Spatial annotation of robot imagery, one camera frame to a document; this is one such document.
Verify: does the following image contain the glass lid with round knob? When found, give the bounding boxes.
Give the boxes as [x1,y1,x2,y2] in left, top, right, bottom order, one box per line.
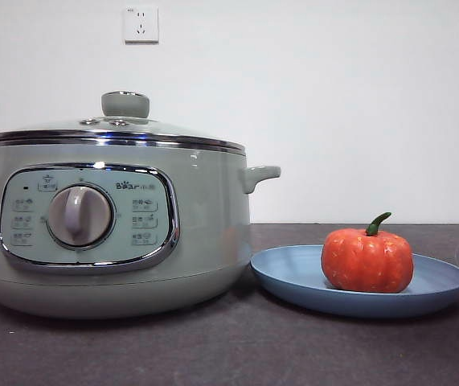
[0,90,247,154]

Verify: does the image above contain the orange pumpkin with green stem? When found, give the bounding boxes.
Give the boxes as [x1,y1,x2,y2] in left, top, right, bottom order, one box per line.
[320,211,416,294]

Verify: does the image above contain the pale green electric steamer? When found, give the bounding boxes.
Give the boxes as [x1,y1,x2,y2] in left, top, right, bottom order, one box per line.
[0,140,281,321]

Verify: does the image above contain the blue round plate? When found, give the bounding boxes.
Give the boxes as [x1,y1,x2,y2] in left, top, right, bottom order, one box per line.
[249,244,459,319]

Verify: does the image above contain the white wall socket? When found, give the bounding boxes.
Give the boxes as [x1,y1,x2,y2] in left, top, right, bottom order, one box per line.
[123,6,160,44]

